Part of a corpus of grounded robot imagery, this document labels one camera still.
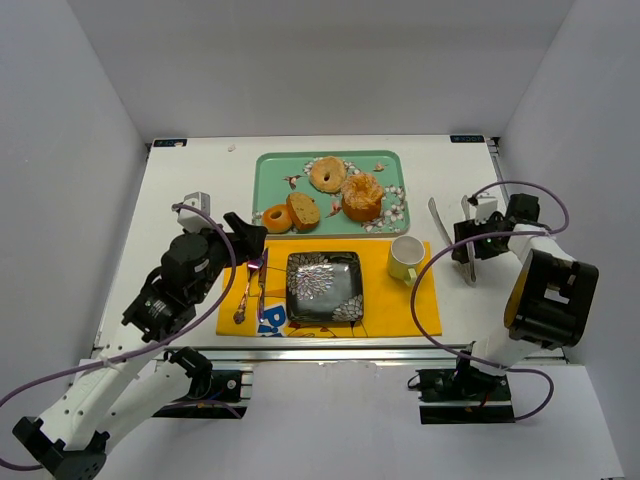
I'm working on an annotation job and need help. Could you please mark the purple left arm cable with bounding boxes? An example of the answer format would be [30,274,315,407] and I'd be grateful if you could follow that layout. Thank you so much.
[0,202,239,472]

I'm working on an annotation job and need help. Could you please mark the blue corner label left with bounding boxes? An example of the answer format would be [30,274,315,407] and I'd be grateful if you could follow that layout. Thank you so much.
[152,139,187,148]

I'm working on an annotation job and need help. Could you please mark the black floral square plate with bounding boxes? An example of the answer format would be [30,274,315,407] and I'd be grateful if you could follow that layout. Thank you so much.
[286,251,365,323]

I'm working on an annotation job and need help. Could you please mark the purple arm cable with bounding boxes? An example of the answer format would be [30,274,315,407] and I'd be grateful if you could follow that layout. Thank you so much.
[0,202,239,472]
[409,180,571,422]

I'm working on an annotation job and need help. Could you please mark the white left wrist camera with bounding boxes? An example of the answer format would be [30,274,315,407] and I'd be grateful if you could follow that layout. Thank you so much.
[176,191,211,233]

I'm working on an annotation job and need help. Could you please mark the light green mug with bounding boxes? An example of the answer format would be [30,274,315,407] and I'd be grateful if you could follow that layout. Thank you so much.
[387,235,426,287]

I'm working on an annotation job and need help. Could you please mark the small orange donut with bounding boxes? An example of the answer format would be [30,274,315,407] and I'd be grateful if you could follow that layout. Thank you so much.
[262,204,293,234]

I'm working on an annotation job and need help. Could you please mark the blue corner label right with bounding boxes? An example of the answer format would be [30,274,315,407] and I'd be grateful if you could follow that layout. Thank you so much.
[449,135,485,143]

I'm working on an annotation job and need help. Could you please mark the aluminium table front rail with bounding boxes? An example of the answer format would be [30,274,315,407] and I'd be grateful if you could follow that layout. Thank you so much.
[149,344,566,367]

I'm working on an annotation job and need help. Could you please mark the blue corner label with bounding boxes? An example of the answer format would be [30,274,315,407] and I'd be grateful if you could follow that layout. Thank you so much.
[449,135,485,143]
[152,139,187,148]

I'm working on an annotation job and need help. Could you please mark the iridescent purple knife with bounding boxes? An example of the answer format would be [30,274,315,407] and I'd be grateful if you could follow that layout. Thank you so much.
[257,247,269,324]

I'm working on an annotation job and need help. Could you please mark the tall sugared bundt cake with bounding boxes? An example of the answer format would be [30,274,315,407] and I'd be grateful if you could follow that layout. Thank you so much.
[341,173,384,223]

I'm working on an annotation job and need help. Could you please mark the green floral serving tray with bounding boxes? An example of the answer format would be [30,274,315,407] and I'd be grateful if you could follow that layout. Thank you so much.
[252,150,410,238]

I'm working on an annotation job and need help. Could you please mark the metal kitchen tongs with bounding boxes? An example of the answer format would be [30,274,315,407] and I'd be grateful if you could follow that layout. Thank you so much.
[427,197,476,287]

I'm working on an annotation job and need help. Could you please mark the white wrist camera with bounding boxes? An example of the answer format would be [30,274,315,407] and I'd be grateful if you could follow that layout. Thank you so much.
[176,191,211,233]
[468,194,498,224]

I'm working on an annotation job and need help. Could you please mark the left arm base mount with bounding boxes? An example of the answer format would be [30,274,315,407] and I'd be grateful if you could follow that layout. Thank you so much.
[154,347,253,420]

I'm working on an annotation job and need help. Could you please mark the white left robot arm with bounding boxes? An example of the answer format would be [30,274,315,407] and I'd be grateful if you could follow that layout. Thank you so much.
[13,210,267,479]

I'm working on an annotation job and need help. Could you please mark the glazed bagel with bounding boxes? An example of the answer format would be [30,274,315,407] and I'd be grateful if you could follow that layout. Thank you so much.
[309,156,347,193]

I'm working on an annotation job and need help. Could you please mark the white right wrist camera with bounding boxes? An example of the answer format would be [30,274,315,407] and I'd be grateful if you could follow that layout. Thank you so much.
[468,194,498,224]

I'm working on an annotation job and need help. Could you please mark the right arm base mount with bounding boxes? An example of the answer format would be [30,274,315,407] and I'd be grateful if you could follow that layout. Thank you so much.
[407,369,515,425]

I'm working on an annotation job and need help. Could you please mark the iridescent purple fork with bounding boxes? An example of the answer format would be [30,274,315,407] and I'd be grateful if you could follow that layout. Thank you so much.
[233,257,263,324]

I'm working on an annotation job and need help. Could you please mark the sliced bread piece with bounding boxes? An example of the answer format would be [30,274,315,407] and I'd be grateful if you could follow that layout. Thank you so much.
[286,192,320,232]

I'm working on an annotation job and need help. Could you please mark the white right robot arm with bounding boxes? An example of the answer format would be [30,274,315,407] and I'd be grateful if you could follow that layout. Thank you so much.
[450,194,599,398]

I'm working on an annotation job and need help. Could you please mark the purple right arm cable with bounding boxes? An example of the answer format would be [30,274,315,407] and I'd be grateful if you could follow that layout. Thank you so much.
[409,180,571,422]

